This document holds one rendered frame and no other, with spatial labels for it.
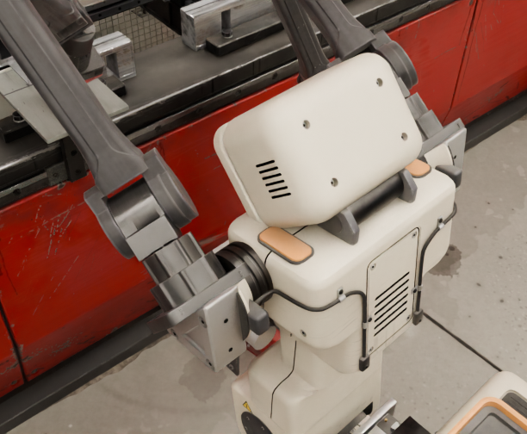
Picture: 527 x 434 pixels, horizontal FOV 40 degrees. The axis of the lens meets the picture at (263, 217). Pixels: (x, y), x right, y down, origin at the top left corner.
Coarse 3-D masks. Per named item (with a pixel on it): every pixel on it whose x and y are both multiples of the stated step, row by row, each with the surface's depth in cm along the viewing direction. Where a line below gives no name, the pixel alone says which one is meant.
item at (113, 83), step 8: (112, 80) 166; (120, 80) 166; (112, 88) 164; (120, 88) 164; (120, 96) 166; (0, 120) 154; (8, 120) 154; (0, 128) 152; (8, 128) 152; (16, 128) 153; (24, 128) 154; (32, 128) 155; (0, 136) 154; (8, 136) 152; (16, 136) 154; (24, 136) 155
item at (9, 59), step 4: (0, 40) 147; (0, 44) 147; (0, 48) 148; (4, 48) 149; (0, 52) 148; (4, 52) 149; (8, 52) 150; (0, 56) 149; (4, 56) 150; (8, 56) 150; (0, 60) 150; (4, 60) 151; (8, 60) 152; (12, 60) 152; (4, 64) 152; (8, 64) 152
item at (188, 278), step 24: (192, 240) 84; (144, 264) 84; (168, 264) 82; (192, 264) 82; (216, 264) 85; (240, 264) 85; (168, 288) 82; (192, 288) 81; (216, 288) 82; (168, 312) 82; (192, 312) 80
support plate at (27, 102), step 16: (0, 80) 148; (16, 80) 149; (96, 80) 149; (16, 96) 144; (32, 96) 145; (96, 96) 145; (112, 96) 145; (32, 112) 141; (48, 112) 141; (112, 112) 141; (48, 128) 137; (64, 128) 137
